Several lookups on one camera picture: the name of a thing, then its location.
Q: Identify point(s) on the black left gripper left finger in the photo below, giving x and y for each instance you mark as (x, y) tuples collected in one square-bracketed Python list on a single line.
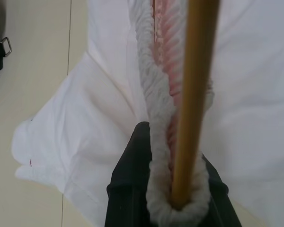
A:
[(127, 189)]

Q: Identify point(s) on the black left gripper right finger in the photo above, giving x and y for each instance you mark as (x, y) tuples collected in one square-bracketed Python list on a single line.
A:
[(221, 205)]

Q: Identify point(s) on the white cloth sheet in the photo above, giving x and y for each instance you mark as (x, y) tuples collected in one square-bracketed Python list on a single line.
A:
[(85, 118)]

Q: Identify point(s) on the wooden stick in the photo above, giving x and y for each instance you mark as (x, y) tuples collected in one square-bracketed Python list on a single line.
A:
[(191, 118)]

